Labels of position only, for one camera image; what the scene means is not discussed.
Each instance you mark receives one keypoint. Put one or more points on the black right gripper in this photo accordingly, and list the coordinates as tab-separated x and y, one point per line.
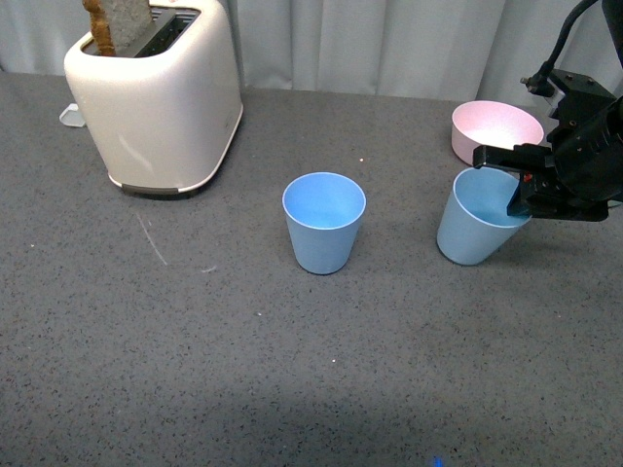
575	180

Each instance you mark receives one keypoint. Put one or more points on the light blue plastic cup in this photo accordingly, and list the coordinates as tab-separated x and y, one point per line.
475	222

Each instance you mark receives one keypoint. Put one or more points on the pink plastic bowl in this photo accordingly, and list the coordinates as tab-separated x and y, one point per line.
491	123

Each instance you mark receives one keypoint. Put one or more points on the grey curtain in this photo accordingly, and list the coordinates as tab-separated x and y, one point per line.
452	50

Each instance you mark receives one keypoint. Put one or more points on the cream white toaster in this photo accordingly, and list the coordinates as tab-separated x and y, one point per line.
162	122

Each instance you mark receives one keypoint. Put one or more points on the toasted bread slice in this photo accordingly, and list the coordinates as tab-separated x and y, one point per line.
116	24

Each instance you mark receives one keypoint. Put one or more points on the white power plug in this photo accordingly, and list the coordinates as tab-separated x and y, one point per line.
71	116

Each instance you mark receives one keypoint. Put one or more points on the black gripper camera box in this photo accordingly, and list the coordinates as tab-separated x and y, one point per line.
577	98

